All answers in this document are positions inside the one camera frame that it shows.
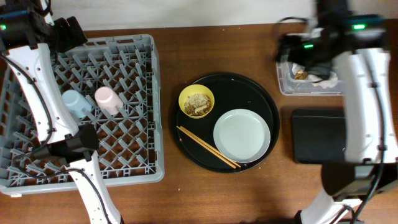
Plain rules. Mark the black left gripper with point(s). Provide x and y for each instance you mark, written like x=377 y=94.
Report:
x=69 y=34

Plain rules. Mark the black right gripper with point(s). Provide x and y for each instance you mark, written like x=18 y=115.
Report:
x=289 y=52

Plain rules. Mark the white paper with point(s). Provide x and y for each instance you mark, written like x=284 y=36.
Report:
x=329 y=83

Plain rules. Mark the gold snack wrapper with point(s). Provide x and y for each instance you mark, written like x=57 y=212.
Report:
x=301 y=75

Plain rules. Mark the light blue plastic cup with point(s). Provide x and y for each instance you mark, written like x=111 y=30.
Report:
x=76 y=103

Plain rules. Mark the yellow bowl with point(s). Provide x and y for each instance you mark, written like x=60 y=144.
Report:
x=193 y=89

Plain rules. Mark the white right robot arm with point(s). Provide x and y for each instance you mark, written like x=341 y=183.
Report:
x=356 y=48

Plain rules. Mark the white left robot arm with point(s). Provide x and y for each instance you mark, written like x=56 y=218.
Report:
x=29 y=36

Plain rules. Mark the grey dishwasher rack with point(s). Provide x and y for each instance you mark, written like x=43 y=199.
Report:
x=130 y=142

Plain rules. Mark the clear plastic bin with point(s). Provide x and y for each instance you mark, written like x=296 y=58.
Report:
x=290 y=87

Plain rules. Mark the pink plastic cup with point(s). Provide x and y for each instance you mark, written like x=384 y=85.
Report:
x=108 y=100

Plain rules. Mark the black rectangular tray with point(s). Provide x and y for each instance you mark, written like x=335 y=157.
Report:
x=319 y=135

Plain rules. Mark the round black tray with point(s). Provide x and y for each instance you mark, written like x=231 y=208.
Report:
x=231 y=91

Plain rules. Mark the grey round plate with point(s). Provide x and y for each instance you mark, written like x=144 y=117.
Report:
x=242 y=135

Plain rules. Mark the food scraps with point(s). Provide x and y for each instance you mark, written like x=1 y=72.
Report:
x=197 y=104

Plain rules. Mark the lower wooden chopstick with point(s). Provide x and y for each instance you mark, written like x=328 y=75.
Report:
x=208 y=148

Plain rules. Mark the wooden chopstick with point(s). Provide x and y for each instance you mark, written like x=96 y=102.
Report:
x=211 y=146
x=208 y=148

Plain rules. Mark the upper wooden chopstick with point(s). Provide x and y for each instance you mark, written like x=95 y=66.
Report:
x=211 y=146

